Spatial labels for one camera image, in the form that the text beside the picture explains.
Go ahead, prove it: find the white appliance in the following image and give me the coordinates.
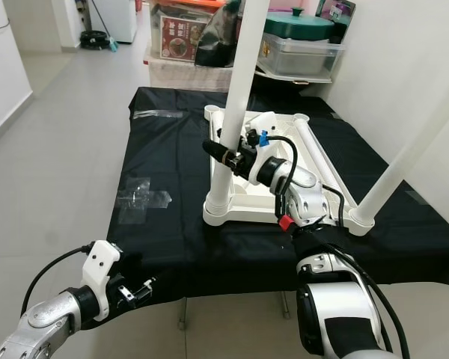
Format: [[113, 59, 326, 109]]
[[90, 0, 139, 43]]

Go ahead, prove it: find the black table cloth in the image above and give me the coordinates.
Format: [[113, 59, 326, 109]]
[[107, 86, 449, 289]]

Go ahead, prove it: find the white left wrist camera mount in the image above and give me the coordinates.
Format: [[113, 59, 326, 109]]
[[84, 239, 124, 300]]

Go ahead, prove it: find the green pot with lid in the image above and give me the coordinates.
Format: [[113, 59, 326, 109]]
[[262, 9, 336, 40]]

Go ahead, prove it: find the clear plastic container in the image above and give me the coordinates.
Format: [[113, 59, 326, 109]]
[[258, 34, 345, 83]]

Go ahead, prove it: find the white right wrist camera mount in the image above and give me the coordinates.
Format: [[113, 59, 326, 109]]
[[247, 111, 281, 158]]

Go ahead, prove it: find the beige patterned cloth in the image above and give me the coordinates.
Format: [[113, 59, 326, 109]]
[[148, 58, 236, 92]]

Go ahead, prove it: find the coiled black hose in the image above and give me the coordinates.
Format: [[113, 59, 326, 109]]
[[81, 30, 114, 51]]

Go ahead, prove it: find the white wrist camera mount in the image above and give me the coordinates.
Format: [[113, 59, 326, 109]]
[[247, 111, 281, 158], [84, 239, 124, 300]]

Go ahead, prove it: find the red printed food box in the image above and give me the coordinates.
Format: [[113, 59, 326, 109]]
[[159, 16, 210, 61]]

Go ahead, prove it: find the white plastic table top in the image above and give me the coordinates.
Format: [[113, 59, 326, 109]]
[[202, 105, 375, 236]]

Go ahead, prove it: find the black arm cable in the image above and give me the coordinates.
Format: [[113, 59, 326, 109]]
[[21, 243, 94, 315], [269, 133, 349, 229]]

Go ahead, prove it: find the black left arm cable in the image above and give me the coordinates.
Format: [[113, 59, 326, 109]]
[[21, 243, 94, 315]]

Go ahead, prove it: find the clear storage box orange lid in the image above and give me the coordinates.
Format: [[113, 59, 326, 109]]
[[151, 0, 225, 64]]

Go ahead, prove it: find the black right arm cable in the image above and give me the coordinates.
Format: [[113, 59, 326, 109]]
[[269, 133, 349, 229]]

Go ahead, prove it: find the black plastic bag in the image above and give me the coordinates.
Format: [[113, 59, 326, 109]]
[[195, 0, 244, 68]]

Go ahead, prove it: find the crossed clear tape patch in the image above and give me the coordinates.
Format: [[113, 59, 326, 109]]
[[116, 176, 173, 224]]

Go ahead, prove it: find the clear tape strip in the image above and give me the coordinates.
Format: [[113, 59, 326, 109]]
[[135, 110, 184, 119]]

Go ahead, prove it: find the dark purple printed box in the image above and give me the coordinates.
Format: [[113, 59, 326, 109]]
[[318, 0, 356, 34]]

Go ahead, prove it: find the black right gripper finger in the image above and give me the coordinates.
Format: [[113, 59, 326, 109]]
[[202, 138, 234, 165]]

